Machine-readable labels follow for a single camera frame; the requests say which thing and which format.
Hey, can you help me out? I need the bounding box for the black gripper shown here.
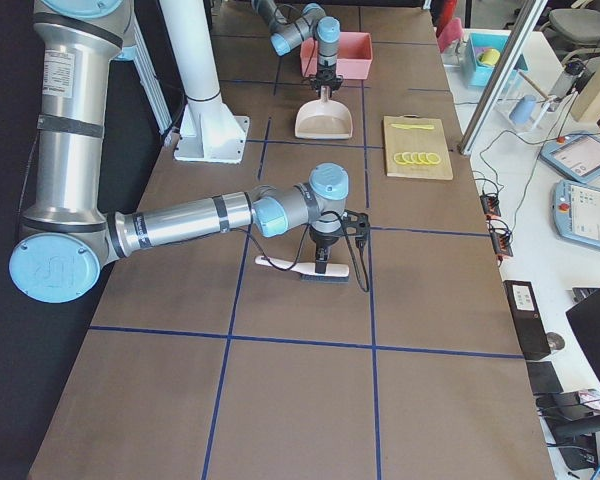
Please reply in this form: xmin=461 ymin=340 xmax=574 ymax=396
xmin=309 ymin=227 xmax=340 ymax=275
xmin=309 ymin=64 xmax=343 ymax=96

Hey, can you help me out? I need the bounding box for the lemon slice one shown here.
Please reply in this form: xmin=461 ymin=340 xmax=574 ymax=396
xmin=393 ymin=152 xmax=410 ymax=166

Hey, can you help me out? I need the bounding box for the black box device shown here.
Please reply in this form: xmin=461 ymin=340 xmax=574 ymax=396
xmin=503 ymin=280 xmax=551 ymax=361

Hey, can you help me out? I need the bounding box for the blue plastic cup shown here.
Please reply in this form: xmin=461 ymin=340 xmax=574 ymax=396
xmin=508 ymin=95 xmax=536 ymax=127

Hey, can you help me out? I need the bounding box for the lemon slice four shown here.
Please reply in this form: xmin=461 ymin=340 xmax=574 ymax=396
xmin=417 ymin=152 xmax=429 ymax=165

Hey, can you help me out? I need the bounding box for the beige plastic dustpan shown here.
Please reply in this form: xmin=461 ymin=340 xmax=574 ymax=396
xmin=294 ymin=86 xmax=353 ymax=140

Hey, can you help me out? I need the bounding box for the aluminium frame post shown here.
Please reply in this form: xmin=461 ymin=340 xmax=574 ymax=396
xmin=458 ymin=0 xmax=547 ymax=156

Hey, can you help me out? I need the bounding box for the clear plastic container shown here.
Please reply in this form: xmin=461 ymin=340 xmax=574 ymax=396
xmin=496 ymin=70 xmax=550 ymax=133

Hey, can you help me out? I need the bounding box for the pink plastic bin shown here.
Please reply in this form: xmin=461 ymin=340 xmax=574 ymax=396
xmin=299 ymin=32 xmax=373 ymax=80

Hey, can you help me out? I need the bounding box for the teal tray of blocks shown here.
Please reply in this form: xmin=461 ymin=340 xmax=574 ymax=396
xmin=461 ymin=32 xmax=508 ymax=88

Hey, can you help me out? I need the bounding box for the wooden cutting board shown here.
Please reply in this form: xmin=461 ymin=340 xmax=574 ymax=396
xmin=383 ymin=116 xmax=454 ymax=181

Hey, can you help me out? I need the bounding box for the teach pendant tablet near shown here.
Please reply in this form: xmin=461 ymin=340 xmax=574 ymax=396
xmin=552 ymin=180 xmax=600 ymax=250

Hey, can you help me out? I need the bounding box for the teach pendant tablet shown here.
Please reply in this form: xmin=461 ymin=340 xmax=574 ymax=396
xmin=552 ymin=180 xmax=600 ymax=250
xmin=540 ymin=132 xmax=600 ymax=183

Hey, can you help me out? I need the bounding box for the white handled black brush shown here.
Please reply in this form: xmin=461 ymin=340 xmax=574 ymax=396
xmin=254 ymin=255 xmax=349 ymax=283

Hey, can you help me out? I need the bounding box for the yellow plastic cup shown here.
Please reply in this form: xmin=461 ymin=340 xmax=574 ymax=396
xmin=478 ymin=48 xmax=501 ymax=68

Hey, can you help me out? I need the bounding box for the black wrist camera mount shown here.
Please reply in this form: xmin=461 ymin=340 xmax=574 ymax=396
xmin=341 ymin=210 xmax=370 ymax=251

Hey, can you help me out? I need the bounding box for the black robot cable right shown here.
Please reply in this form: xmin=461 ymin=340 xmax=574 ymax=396
xmin=239 ymin=209 xmax=371 ymax=294

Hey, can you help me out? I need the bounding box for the teach pendant tablet far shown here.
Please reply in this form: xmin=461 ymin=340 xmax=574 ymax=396
xmin=540 ymin=132 xmax=600 ymax=183

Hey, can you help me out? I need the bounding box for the white camera pole mount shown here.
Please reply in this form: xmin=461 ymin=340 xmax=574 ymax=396
xmin=160 ymin=0 xmax=250 ymax=164

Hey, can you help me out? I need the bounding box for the lemon slice two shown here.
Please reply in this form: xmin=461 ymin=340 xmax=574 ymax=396
xmin=402 ymin=152 xmax=417 ymax=165

